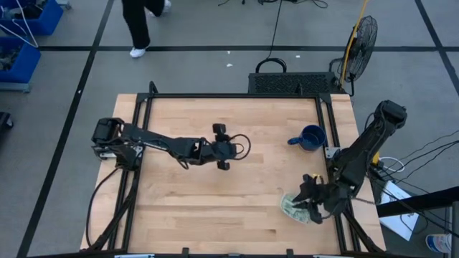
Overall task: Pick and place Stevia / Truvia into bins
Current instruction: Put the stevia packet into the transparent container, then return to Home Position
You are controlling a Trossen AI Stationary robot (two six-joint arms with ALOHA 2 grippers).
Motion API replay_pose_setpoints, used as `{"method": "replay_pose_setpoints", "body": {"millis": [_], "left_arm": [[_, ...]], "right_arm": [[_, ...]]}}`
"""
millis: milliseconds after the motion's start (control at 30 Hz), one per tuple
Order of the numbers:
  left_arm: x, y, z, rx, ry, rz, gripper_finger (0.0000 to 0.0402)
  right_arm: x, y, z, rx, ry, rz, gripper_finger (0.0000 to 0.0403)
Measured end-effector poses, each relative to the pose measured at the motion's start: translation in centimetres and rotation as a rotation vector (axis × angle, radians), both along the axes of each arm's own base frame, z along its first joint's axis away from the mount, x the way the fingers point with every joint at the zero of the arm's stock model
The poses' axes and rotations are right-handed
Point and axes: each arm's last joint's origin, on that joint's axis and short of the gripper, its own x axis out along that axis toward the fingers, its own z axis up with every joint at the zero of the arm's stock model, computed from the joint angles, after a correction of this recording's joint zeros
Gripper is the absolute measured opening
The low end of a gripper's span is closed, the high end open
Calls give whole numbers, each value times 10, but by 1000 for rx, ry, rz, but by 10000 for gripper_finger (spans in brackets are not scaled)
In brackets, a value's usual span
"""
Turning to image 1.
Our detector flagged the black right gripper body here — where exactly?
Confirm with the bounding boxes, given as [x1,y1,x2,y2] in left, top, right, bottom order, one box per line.
[303,173,351,225]

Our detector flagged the yellow cable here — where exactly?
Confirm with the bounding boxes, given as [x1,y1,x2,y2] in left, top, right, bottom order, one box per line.
[339,0,370,87]

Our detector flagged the person's white shoe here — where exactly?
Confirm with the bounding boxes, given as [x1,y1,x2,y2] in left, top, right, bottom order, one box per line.
[148,0,172,18]
[128,46,148,59]

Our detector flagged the white blue plastic jug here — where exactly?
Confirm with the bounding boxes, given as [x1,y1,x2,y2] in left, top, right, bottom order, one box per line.
[425,233,453,254]

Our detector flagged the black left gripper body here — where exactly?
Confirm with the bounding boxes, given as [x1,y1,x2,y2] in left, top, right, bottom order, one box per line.
[200,123,238,171]

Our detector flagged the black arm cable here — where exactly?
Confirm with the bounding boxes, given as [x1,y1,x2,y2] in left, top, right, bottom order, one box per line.
[85,165,123,248]

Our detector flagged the white cardboard box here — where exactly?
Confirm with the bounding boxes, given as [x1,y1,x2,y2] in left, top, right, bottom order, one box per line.
[378,180,420,242]

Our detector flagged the blue ceramic mug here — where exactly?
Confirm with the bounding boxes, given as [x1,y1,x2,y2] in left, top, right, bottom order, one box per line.
[286,124,327,152]

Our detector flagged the black power cable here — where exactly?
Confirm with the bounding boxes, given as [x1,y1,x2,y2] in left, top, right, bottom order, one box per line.
[255,0,288,75]

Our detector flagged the blue storage bin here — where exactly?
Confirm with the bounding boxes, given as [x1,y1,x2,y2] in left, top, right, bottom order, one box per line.
[0,0,65,36]
[0,37,41,84]

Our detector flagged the person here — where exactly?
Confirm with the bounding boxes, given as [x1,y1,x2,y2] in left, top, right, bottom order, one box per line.
[120,0,172,59]

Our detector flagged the black perforated computer case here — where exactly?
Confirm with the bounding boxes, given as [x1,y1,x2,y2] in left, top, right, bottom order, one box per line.
[247,71,341,95]

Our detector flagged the black floor fan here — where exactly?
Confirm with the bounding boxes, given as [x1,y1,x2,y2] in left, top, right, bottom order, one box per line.
[329,14,379,97]

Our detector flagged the black metal beam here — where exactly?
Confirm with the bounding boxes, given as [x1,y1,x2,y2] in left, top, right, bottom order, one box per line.
[376,186,459,219]

